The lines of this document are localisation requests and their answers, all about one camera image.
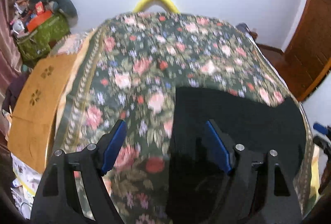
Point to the purple grey backpack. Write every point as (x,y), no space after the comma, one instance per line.
(243,28)

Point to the wooden folding lap table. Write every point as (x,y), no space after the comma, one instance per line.
(31,135)

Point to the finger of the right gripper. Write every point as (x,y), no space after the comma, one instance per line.
(322,143)
(325,130)

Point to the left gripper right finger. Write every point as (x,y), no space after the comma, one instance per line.
(256,187)

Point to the pink striped curtain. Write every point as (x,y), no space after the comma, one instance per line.
(11,61)

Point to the brown wooden door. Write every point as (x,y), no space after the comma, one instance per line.
(309,50)

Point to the printed papers pile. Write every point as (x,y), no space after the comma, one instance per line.
(24,186)

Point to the orange box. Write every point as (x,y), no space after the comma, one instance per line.
(39,20)

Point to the floral green bedspread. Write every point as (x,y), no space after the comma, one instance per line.
(130,68)

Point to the black elephant print t-shirt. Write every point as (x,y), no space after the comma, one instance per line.
(194,181)

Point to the striped beige blanket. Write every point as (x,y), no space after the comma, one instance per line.
(71,44)

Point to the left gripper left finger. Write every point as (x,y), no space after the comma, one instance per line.
(57,200)

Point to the green fabric storage bin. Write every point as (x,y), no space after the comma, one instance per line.
(38,43)

